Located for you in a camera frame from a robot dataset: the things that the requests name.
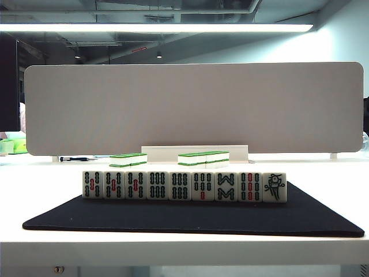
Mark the black cloth mouse mat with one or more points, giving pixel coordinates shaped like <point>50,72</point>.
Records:
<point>184,216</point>

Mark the six bamboo mahjong tile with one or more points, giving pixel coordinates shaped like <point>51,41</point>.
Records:
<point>157,185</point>
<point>180,186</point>

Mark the grey desk divider panel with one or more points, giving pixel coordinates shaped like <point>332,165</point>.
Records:
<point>173,109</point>

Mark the eight bamboo mahjong tile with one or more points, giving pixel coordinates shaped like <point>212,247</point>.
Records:
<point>226,187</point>

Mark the metal table frame screw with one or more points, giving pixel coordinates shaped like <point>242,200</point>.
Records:
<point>59,269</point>

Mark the white divider foot bracket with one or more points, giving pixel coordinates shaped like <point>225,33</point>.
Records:
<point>55,158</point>
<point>333,155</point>

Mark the five bamboo mahjong tile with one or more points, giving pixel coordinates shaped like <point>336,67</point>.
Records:
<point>92,185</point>
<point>135,185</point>
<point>113,185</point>

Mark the black precision screwdriver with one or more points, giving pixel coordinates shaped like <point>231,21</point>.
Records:
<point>72,159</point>

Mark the black monitor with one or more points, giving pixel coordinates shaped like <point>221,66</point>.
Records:
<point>8,86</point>

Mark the nine bamboo mahjong tile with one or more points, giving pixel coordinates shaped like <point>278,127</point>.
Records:
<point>250,187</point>

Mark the green box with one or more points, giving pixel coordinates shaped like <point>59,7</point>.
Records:
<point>13,146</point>

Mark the bird bamboo mahjong tile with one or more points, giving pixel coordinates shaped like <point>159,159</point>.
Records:
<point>274,187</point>

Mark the seven bamboo mahjong tile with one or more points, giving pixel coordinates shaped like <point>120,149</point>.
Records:
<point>203,186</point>

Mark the long ceiling light strip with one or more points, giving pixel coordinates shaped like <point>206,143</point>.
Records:
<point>144,28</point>

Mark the pink clothed person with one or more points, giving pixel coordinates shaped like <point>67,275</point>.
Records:
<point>22,118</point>

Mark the white plastic tray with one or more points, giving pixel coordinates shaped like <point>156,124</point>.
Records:
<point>161,150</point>

